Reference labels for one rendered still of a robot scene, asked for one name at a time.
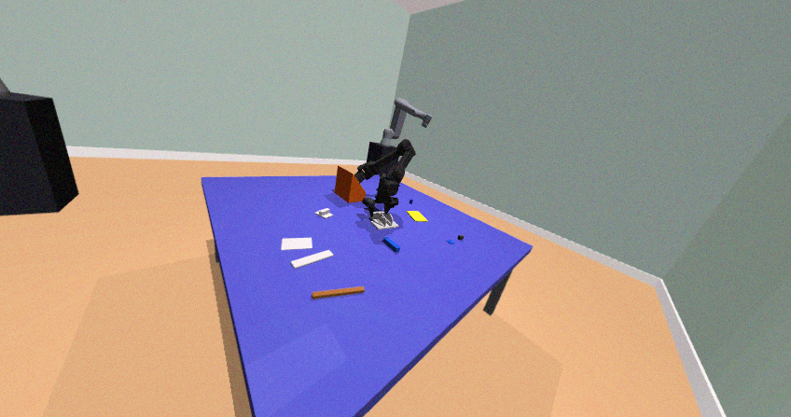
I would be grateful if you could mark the blue rectangular block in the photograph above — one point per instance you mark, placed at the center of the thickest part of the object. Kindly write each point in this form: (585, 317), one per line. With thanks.
(391, 244)

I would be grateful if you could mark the brown flat bar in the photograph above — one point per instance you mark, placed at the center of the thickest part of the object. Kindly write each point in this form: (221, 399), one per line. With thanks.
(337, 292)

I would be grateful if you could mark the white flat bar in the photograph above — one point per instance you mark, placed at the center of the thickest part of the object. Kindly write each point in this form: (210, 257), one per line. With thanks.
(310, 259)

